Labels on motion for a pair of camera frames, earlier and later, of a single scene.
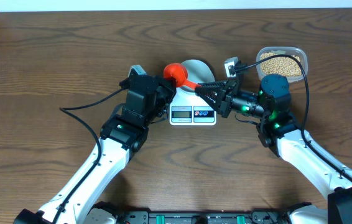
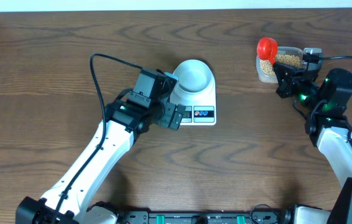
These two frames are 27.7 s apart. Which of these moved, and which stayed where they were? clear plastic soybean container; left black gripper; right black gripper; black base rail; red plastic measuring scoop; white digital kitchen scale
Moved: right black gripper; red plastic measuring scoop
Stayed: black base rail; left black gripper; white digital kitchen scale; clear plastic soybean container
